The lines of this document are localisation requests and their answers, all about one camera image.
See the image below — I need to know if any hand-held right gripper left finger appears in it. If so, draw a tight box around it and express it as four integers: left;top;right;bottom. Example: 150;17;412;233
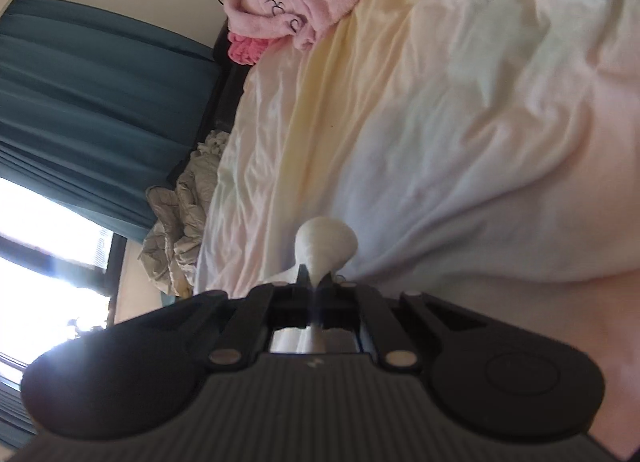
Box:
122;265;311;373

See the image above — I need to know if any bed with pastel sheet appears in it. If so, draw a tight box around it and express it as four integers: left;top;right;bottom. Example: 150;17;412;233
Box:
192;0;640;462

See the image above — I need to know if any dark framed window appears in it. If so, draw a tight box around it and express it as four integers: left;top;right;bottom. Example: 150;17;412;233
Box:
0;176;128;443

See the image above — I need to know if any hot pink cloth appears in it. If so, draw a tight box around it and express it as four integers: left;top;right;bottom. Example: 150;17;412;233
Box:
228;32;272;66

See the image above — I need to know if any crumpled beige quilt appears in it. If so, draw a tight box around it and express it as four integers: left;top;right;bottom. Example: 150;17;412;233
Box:
142;129;232;299

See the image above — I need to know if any teal curtain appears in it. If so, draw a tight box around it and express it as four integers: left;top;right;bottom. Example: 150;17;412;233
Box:
0;0;224;231

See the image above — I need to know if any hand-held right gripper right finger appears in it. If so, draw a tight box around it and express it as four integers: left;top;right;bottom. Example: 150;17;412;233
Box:
319;273;497;374

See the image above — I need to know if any white bed blanket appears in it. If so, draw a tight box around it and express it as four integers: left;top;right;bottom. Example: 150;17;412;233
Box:
270;217;359;354

